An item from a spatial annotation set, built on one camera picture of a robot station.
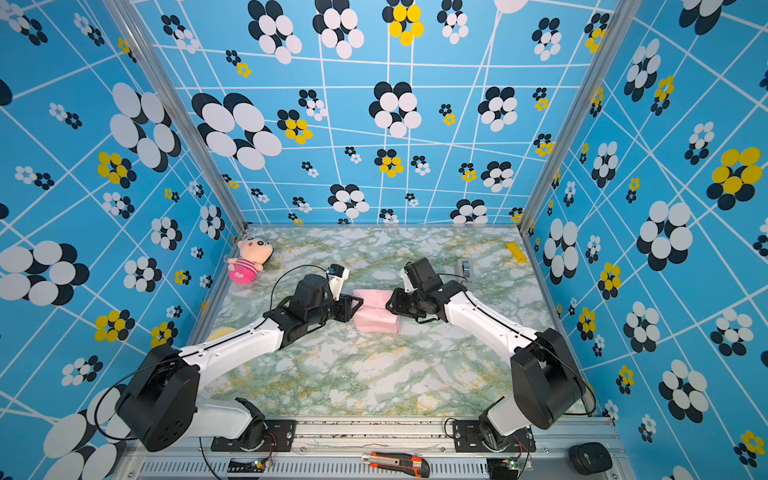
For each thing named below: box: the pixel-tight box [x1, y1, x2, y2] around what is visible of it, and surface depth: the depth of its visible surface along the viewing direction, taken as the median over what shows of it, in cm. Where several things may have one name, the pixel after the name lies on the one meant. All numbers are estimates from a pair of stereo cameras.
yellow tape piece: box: [506, 241, 527, 263], surface depth 114 cm
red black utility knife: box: [361, 451, 430, 478], surface depth 71 cm
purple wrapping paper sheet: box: [353, 289, 400, 334], surface depth 84 cm
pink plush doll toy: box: [228, 237, 274, 284], surface depth 104 cm
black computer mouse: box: [568, 442, 613, 475], surface depth 70 cm
